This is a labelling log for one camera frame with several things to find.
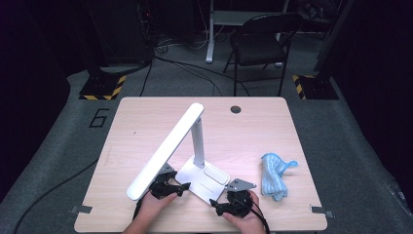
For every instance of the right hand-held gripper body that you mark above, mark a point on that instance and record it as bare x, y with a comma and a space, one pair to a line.
242, 201

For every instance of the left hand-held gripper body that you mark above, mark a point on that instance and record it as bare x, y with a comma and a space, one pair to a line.
160, 188

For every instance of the white desk lamp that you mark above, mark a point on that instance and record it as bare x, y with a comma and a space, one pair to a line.
168, 146

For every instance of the blue striped cloth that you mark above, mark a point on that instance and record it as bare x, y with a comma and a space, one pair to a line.
271, 175

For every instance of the person's right hand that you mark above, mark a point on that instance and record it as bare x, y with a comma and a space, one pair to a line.
248, 222

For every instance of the person's left hand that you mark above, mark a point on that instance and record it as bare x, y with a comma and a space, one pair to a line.
151, 209

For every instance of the dark round table grommet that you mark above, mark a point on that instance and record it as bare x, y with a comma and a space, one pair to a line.
235, 109

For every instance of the black stand with striped base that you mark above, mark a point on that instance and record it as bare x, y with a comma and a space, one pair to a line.
318, 87
100, 87

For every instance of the black cabinet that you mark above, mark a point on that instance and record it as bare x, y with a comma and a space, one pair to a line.
120, 32

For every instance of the black folding chair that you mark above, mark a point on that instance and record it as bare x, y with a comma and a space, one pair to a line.
256, 48

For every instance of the white metal desk frame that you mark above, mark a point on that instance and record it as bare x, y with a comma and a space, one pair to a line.
210, 48

